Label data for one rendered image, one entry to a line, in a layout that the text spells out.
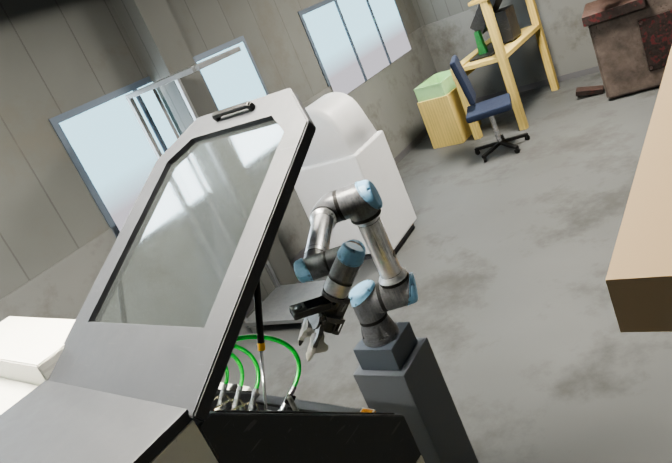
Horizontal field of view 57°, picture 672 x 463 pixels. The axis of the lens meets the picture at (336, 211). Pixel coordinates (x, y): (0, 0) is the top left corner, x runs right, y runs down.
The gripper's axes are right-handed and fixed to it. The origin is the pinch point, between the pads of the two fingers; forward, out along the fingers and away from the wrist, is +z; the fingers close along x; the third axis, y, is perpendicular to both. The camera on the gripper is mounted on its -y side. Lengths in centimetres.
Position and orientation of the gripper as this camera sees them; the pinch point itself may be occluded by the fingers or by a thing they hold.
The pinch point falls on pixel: (302, 349)
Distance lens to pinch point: 186.7
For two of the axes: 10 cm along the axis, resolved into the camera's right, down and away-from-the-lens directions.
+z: -3.8, 8.9, 2.5
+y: 8.5, 2.3, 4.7
